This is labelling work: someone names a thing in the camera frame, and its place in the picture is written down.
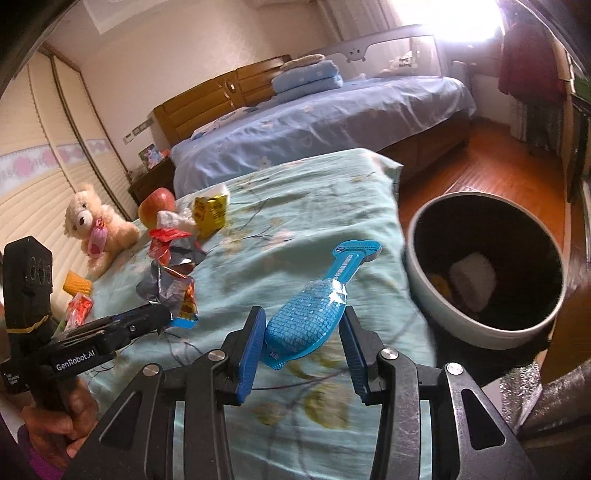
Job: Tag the light blue plastic package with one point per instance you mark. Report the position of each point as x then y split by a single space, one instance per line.
304 318

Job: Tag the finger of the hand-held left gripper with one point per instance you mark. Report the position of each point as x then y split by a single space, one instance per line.
120 318
147 327

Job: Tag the teal floral cloth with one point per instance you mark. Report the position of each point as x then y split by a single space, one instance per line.
300 207

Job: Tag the wooden headboard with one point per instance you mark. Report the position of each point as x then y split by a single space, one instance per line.
198 110

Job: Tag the orange foam fruit net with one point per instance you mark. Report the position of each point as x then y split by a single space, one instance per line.
443 286

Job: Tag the red coat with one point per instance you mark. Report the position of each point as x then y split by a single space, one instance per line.
531 64

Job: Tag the flat white blue pillow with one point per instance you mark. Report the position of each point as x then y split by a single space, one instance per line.
221 121

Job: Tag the white foam fruit net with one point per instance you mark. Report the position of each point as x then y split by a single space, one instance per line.
473 277

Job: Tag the bed with blue sheet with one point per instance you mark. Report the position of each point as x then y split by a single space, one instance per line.
323 120

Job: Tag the silver foil mat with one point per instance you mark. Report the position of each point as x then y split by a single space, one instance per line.
521 392

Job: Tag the yellow packet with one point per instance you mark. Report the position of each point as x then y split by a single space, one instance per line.
210 212

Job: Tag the yellow corn toy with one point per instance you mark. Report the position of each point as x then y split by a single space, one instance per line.
76 282

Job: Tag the cream sliding door wardrobe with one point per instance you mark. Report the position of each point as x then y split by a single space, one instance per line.
46 138

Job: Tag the person's left hand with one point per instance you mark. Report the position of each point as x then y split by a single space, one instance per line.
51 424

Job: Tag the grey bed guard rail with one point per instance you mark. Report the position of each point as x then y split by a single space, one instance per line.
392 46

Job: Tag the wooden nightstand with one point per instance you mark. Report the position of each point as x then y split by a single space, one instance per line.
152 182

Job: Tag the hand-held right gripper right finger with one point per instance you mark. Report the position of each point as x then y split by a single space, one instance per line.
353 350

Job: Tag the red apple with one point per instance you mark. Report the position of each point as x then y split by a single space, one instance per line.
154 205

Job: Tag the photo frame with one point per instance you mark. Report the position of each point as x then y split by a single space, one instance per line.
148 157

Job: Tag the white radiator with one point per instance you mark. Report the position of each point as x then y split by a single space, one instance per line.
461 74

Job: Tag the red snack packet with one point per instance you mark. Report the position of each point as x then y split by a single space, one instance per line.
81 309

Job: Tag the silver orange wrapper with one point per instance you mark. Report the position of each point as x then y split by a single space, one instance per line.
178 290

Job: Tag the grey dotted curtain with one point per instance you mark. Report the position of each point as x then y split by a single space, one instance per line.
535 129

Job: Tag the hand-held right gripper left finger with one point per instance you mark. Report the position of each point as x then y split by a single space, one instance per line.
251 355

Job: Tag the person's left forearm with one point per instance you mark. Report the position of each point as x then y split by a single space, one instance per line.
41 461

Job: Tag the bright window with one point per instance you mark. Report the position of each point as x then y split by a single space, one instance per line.
452 18

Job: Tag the wall switch panel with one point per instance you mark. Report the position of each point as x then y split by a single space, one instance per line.
138 130

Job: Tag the white paper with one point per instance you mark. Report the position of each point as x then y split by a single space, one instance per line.
173 219

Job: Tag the small patterned pillow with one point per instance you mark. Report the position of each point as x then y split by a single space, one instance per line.
304 60

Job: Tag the cream teddy bear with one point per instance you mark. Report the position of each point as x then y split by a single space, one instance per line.
85 217

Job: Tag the folded blue quilt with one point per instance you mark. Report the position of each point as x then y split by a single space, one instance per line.
304 78

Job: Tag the white round bin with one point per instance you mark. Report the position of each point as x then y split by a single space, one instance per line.
443 318

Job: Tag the red and silver wrapper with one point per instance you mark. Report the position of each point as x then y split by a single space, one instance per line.
168 237

